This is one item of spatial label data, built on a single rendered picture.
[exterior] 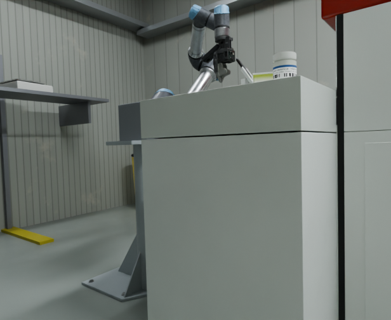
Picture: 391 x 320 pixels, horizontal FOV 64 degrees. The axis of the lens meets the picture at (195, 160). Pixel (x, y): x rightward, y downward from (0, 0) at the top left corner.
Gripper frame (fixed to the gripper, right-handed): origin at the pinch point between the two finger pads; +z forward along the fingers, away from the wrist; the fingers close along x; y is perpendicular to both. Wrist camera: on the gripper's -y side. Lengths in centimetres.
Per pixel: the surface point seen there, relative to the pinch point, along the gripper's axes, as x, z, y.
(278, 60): -41, 7, 49
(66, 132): 59, 13, -249
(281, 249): -50, 62, 52
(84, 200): 78, 94, -250
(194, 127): -50, 26, 22
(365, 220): -16, 59, 68
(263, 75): -32, 9, 39
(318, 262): -37, 69, 58
